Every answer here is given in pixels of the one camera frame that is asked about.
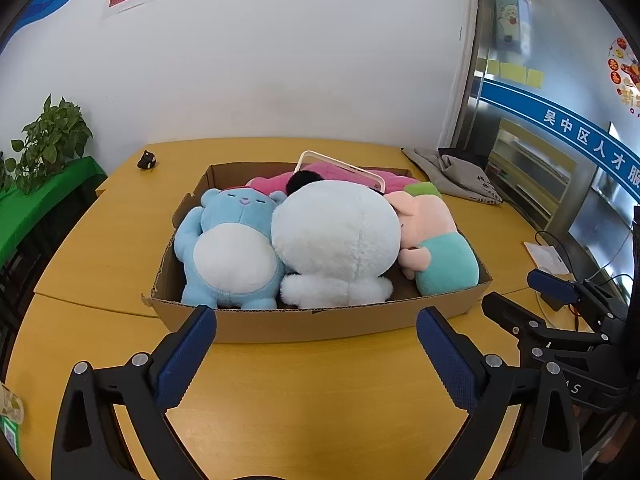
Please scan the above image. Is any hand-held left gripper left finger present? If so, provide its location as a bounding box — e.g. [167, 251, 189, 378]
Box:
[52, 305, 219, 480]

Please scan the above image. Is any small potted green plant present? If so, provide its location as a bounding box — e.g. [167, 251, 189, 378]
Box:
[0, 152, 17, 192]

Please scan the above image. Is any pink pig plush toy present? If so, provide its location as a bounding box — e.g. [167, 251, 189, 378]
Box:
[385, 182, 481, 297]

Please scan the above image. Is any cartoon sheep sticker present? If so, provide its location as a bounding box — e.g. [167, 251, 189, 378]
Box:
[494, 0, 532, 57]

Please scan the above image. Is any light blue plush bear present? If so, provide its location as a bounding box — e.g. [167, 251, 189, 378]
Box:
[174, 186, 287, 310]

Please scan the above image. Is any white paper sheet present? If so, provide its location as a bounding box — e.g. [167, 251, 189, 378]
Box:
[524, 241, 571, 276]

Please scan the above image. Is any beige slatted cabinet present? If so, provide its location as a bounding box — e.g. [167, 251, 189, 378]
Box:
[487, 117, 597, 234]

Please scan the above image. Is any beige patterned packet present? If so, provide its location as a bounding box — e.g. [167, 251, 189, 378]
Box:
[0, 382, 25, 424]

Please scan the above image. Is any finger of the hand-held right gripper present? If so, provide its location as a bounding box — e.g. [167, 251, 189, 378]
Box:
[481, 291, 614, 361]
[526, 268, 626, 322]

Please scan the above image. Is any white plush toy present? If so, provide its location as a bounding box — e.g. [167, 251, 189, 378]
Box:
[270, 170, 401, 309]

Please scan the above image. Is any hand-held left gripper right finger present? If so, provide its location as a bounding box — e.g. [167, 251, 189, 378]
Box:
[416, 306, 584, 480]

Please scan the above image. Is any green printed card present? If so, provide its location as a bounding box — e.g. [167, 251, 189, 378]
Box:
[0, 414, 19, 457]

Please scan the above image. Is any pink plush bear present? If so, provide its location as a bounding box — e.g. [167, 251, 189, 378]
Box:
[245, 156, 422, 197]

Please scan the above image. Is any red festive window decal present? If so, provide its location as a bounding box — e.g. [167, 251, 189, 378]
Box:
[607, 36, 640, 117]

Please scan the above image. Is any metal door frame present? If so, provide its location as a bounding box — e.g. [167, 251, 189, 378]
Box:
[439, 0, 497, 149]

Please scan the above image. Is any cardboard box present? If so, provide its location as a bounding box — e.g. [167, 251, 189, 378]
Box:
[141, 161, 494, 345]

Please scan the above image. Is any black cable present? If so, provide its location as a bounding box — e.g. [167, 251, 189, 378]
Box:
[535, 220, 637, 283]

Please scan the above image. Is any large potted green plant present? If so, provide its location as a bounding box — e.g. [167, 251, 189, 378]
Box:
[11, 94, 94, 196]

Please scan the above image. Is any grey cloth bag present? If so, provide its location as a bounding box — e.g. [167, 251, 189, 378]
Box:
[402, 146, 504, 206]

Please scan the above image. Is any blue window banner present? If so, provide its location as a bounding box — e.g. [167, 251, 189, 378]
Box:
[478, 77, 640, 202]

